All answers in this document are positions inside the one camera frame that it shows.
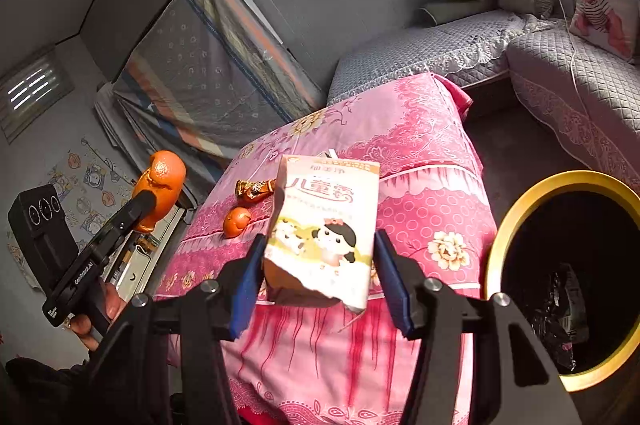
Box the white charging cable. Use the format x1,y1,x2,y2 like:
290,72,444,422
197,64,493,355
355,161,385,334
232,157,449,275
549,0,594,120

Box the yellow rim trash bin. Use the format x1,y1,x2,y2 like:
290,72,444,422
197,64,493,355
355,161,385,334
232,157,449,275
483,170,639,393

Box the orange mandarin peel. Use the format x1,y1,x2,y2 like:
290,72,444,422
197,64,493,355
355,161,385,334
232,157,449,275
132,150,186,233

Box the cartoon wall sticker sheet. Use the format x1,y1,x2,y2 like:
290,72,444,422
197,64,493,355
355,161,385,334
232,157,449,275
4,133,139,291

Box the orange white kids carton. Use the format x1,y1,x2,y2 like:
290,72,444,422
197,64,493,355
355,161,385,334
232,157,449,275
262,155,380,313

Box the baby print pillow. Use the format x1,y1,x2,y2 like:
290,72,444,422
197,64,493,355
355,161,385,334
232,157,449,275
570,0,639,63

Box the left hand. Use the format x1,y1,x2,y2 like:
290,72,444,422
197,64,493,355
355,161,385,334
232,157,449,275
68,282,126,351

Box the grey quilted sofa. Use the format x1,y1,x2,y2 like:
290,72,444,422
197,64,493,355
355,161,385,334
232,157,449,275
329,0,639,188

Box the brown candy wrapper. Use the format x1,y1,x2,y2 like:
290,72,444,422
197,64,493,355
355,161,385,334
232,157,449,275
234,179,277,206

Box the pink floral table cover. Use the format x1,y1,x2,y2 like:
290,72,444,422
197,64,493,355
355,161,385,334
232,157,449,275
156,73,497,424

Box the small orange mandarin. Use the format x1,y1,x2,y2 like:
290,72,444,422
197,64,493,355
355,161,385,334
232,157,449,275
222,206,252,239

